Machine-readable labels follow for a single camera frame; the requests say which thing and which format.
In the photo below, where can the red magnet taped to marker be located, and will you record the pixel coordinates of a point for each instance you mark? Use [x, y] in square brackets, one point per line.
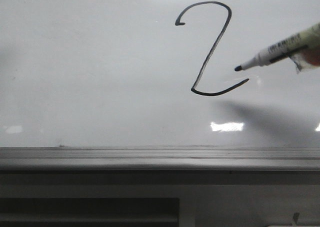
[307, 60]

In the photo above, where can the white glossy whiteboard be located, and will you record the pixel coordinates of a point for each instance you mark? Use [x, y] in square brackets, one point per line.
[154, 73]

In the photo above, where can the grey aluminium whiteboard tray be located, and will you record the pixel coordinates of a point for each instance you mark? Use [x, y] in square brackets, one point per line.
[160, 158]

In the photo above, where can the white black-tipped whiteboard marker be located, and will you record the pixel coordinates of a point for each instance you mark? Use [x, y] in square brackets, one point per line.
[305, 39]

